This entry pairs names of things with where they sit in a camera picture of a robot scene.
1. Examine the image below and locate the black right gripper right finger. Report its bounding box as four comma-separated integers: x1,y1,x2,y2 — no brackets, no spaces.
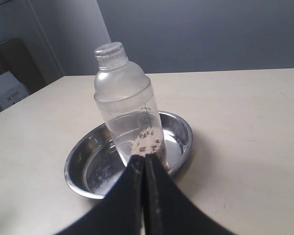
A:
144,154,233,235

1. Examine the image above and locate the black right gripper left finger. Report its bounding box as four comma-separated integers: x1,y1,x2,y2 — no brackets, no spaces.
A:
58,156,144,235

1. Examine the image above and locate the clear plastic bottle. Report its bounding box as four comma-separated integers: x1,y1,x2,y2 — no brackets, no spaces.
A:
94,42,167,165

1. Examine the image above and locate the round stainless steel pan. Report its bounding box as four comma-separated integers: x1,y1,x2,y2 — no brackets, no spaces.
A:
64,111,193,200

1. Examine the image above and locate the white cardboard box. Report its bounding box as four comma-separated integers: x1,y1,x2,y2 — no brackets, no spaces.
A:
0,71,29,110

